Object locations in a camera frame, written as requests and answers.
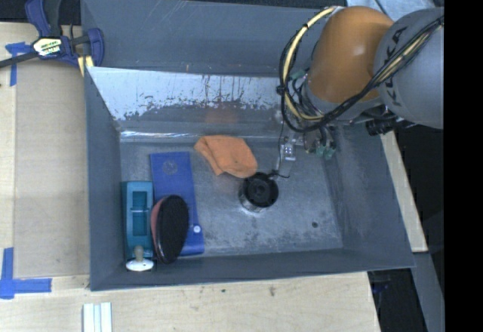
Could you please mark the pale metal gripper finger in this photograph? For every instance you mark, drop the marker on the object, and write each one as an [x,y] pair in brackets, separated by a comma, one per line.
[288,152]

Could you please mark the black round lid clear jar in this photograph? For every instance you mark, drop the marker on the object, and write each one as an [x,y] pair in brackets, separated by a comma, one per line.
[260,191]

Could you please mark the orange cloth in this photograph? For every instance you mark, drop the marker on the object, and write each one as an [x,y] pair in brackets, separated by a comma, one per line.
[230,157]

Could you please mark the grey metal bin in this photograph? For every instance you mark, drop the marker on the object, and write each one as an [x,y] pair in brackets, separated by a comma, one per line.
[302,217]

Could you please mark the blue flat case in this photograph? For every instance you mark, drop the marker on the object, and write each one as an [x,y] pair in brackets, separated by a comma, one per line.
[173,172]

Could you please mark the black oval brush red rim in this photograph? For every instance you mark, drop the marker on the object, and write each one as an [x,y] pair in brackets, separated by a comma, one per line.
[173,226]

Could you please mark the teal plastic box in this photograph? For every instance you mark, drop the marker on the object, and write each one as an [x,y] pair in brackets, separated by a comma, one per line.
[137,209]

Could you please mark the white knob with beige stem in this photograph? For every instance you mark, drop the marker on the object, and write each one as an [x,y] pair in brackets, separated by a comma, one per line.
[139,265]

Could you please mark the black cylinder on white bracket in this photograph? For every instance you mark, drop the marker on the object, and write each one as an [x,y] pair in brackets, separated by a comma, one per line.
[379,127]

